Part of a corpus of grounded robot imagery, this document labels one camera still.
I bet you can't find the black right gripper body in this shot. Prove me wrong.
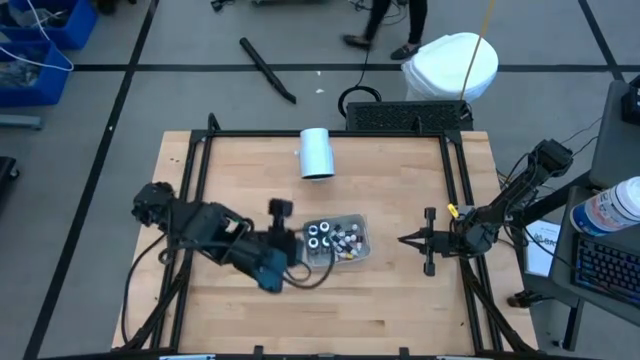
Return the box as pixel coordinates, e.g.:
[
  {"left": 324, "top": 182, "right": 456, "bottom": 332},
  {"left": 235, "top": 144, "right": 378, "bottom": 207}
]
[{"left": 421, "top": 206, "right": 471, "bottom": 278}]

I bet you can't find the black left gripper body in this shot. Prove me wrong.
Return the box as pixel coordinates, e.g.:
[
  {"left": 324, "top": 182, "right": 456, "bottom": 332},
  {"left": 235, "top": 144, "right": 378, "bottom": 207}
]
[{"left": 268, "top": 197, "right": 306, "bottom": 266}]

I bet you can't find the pale grey plastic bin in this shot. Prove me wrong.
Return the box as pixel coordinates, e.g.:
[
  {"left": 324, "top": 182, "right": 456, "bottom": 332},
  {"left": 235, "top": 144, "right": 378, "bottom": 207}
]
[{"left": 300, "top": 213, "right": 374, "bottom": 269}]

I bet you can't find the white paper sheet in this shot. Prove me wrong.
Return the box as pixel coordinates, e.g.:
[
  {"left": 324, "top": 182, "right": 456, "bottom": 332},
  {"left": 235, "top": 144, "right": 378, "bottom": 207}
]
[{"left": 523, "top": 218, "right": 562, "bottom": 278}]

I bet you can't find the black perforated computer case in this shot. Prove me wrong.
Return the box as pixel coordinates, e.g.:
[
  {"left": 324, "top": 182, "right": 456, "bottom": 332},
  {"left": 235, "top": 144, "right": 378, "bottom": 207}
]
[{"left": 345, "top": 99, "right": 474, "bottom": 133}]

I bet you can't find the dark desk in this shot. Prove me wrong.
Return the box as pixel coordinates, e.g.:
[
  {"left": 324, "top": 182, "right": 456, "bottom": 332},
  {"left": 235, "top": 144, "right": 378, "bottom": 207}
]
[{"left": 548, "top": 184, "right": 640, "bottom": 329}]

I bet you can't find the white wipes canister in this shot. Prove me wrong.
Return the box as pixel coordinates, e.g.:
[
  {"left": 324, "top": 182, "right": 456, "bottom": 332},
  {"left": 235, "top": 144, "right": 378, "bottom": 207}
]
[{"left": 569, "top": 175, "right": 640, "bottom": 237}]

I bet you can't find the black keyboard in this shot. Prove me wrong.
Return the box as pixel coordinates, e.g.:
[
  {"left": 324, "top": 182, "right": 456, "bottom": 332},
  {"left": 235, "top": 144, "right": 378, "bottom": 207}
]
[{"left": 572, "top": 234, "right": 640, "bottom": 307}]

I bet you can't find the white trash can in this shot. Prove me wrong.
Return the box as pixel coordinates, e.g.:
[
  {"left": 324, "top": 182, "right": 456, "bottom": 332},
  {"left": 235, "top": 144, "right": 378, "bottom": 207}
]
[{"left": 401, "top": 31, "right": 500, "bottom": 104}]

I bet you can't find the black rod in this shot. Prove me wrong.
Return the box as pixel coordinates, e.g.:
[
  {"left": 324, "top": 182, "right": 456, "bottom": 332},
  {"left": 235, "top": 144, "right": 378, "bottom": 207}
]
[{"left": 238, "top": 36, "right": 298, "bottom": 105}]

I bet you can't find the grey desk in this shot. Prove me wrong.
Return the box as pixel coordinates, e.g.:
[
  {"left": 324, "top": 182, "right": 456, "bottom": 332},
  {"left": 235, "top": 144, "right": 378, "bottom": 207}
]
[{"left": 588, "top": 79, "right": 640, "bottom": 189}]

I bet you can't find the person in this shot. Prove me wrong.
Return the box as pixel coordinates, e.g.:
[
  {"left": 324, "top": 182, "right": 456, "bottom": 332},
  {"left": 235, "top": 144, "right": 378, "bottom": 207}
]
[{"left": 342, "top": 0, "right": 429, "bottom": 62}]

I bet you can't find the black desk device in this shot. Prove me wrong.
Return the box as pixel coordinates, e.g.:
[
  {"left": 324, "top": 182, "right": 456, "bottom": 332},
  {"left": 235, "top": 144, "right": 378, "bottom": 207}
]
[{"left": 621, "top": 74, "right": 640, "bottom": 126}]

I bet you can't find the blue storage bin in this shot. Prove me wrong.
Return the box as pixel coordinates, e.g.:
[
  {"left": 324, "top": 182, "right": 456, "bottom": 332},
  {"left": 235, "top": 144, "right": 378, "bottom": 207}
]
[
  {"left": 0, "top": 0, "right": 99, "bottom": 51},
  {"left": 0, "top": 39, "right": 74, "bottom": 109}
]

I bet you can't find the black chair base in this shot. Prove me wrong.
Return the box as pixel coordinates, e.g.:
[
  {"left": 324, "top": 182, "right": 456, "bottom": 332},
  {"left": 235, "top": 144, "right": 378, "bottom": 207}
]
[{"left": 0, "top": 155, "right": 21, "bottom": 201}]

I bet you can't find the grey flat bar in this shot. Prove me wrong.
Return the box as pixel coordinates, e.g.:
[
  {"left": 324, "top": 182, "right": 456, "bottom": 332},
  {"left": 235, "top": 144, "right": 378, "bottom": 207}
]
[{"left": 0, "top": 115, "right": 45, "bottom": 131}]

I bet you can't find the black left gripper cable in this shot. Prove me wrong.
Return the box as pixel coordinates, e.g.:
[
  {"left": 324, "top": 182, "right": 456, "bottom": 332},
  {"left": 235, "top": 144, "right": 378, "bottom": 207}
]
[{"left": 282, "top": 244, "right": 337, "bottom": 291}]

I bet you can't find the black aluminium rig frame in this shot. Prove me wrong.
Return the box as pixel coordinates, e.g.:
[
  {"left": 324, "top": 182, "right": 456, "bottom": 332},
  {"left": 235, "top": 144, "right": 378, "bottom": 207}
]
[{"left": 112, "top": 113, "right": 539, "bottom": 360}]

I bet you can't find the black coiled cable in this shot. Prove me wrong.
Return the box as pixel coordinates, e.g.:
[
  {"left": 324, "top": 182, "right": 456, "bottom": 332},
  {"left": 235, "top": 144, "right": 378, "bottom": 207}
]
[{"left": 337, "top": 47, "right": 384, "bottom": 119}]

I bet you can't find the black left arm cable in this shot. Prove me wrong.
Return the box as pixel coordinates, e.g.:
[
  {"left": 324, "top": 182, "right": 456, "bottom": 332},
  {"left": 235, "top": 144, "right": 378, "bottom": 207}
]
[{"left": 121, "top": 232, "right": 169, "bottom": 346}]

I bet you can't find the yellow hanging cable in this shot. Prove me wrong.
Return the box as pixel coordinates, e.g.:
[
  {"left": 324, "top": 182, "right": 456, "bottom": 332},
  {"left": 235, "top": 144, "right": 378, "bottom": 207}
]
[{"left": 459, "top": 0, "right": 496, "bottom": 101}]

